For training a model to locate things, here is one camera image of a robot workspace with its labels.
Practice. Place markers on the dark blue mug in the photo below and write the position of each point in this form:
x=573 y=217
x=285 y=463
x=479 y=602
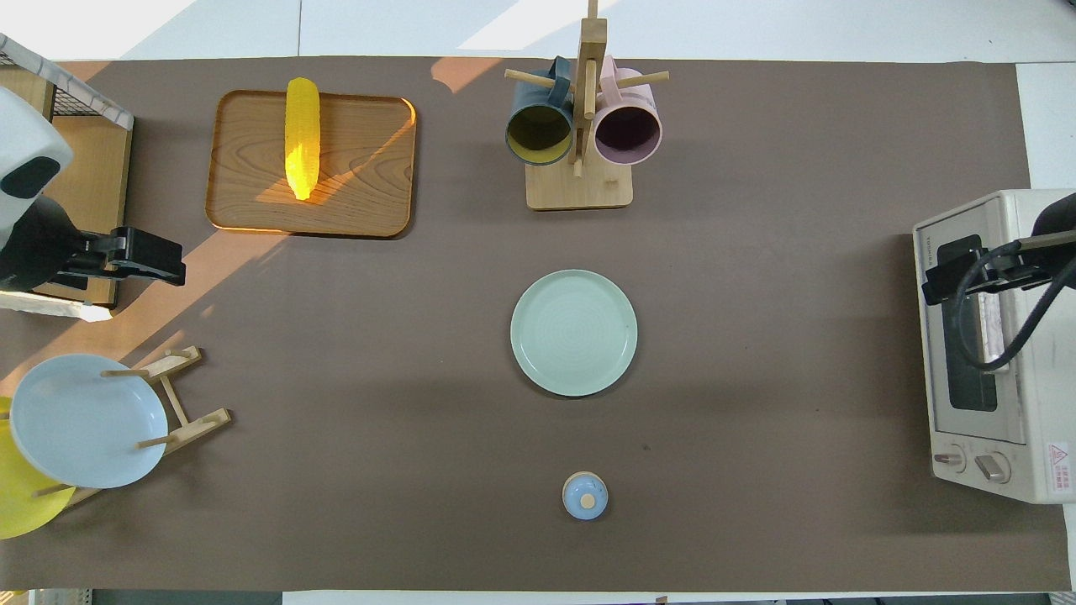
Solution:
x=538 y=134

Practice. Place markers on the white toaster oven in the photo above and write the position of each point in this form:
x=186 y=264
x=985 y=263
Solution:
x=1038 y=403

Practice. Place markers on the wooden plate rack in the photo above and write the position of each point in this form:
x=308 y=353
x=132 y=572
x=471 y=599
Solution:
x=197 y=424

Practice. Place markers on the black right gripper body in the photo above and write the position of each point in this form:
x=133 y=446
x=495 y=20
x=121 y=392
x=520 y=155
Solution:
x=1061 y=214

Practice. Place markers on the yellow plate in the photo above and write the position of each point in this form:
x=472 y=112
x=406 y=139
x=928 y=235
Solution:
x=21 y=504

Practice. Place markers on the small blue lid wooden knob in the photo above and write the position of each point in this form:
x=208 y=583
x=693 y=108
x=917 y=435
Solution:
x=585 y=496

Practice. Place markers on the brown table mat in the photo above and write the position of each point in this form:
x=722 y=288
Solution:
x=756 y=252

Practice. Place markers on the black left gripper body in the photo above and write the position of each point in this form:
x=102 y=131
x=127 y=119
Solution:
x=38 y=244

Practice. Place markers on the pink mug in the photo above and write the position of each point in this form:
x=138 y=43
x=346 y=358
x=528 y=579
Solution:
x=626 y=134

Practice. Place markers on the pale green plate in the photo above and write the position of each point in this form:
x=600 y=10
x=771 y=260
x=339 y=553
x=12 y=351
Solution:
x=573 y=333

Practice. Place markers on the wooden mug rack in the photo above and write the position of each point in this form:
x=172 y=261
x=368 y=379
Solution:
x=580 y=189

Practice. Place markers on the wooden serving tray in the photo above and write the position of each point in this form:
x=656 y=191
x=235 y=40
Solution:
x=361 y=168

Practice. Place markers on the light blue plate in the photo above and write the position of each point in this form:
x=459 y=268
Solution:
x=84 y=420

